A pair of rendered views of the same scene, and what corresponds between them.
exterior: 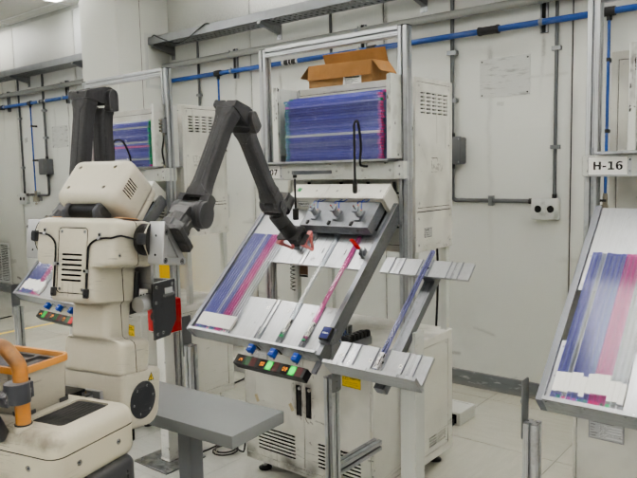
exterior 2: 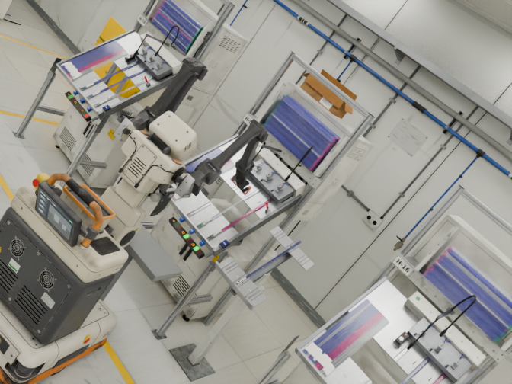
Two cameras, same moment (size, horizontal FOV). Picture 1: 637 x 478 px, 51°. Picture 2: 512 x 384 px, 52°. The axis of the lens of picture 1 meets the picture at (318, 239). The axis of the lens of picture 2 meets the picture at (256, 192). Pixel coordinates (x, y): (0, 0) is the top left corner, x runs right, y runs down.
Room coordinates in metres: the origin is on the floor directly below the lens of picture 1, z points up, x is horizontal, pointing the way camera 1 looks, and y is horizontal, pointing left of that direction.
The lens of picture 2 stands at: (-0.63, 0.58, 2.07)
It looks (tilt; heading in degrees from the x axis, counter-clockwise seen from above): 17 degrees down; 349
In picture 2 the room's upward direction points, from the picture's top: 37 degrees clockwise
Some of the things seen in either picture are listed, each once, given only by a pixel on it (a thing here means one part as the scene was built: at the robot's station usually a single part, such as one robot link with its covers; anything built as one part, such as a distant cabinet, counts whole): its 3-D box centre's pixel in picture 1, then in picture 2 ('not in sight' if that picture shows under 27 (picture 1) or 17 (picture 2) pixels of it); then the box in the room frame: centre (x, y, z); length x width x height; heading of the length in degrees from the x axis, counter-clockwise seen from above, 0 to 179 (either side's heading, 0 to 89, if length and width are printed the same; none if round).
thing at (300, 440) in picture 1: (349, 398); (208, 257); (2.93, -0.13, 0.31); 0.70 x 0.65 x 0.62; 51
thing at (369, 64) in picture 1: (358, 66); (335, 97); (3.10, -0.20, 1.82); 0.68 x 0.30 x 0.20; 51
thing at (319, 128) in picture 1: (338, 127); (301, 132); (2.80, -0.10, 1.52); 0.51 x 0.13 x 0.27; 51
